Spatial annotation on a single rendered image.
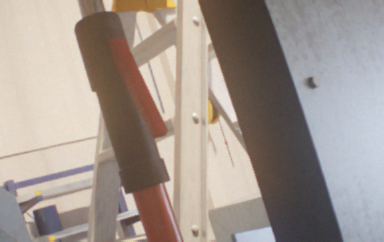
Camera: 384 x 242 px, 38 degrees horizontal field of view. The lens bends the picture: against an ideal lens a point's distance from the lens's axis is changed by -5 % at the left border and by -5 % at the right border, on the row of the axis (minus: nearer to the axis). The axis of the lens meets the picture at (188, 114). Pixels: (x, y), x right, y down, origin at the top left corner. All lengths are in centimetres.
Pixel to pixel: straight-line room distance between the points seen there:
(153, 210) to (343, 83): 28
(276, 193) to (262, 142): 6
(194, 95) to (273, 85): 58
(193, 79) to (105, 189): 37
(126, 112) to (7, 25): 759
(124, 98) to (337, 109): 25
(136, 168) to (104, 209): 89
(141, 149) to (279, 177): 20
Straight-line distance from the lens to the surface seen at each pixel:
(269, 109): 65
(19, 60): 796
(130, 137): 53
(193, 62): 124
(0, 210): 154
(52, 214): 669
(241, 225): 379
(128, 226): 761
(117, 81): 54
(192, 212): 113
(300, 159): 64
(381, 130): 72
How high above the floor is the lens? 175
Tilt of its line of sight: 7 degrees up
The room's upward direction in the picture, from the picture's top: 18 degrees counter-clockwise
